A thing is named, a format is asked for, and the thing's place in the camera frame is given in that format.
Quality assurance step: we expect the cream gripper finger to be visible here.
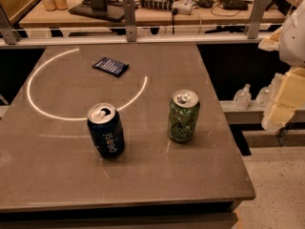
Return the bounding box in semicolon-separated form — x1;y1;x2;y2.
261;67;305;131
258;28;282;52

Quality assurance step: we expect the green soda can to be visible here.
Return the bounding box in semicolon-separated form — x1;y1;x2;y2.
169;90;200;143

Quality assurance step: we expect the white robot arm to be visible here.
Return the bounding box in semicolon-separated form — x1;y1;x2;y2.
258;8;305;131

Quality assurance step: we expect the blue RXBAR blueberry bar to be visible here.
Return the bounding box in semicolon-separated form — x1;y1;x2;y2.
92;57;129;77

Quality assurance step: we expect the blue Pepsi can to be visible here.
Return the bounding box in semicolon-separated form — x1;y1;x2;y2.
87;103;125;159

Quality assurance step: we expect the clear sanitizer bottle right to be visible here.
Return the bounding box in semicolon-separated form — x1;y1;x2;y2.
255;86;271;107

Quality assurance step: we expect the clear sanitizer bottle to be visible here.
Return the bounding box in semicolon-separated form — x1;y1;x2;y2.
255;86;271;107
233;84;252;110

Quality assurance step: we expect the clear sanitizer bottle left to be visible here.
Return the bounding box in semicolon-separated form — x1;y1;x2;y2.
233;84;252;110

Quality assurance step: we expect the black device on desk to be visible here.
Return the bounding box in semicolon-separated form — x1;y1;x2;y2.
223;0;248;10

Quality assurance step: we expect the white power adapter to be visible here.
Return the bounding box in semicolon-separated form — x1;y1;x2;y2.
173;0;195;15

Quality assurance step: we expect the wooden desk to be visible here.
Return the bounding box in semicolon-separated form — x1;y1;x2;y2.
19;2;254;30

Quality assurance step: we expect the black power strip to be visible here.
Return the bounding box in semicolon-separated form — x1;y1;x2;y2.
140;0;173;11

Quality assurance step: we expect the black monitor stand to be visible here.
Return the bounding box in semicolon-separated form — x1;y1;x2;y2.
69;0;124;22

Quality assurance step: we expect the metal rail with posts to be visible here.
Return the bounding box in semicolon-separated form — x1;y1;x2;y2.
1;5;284;47

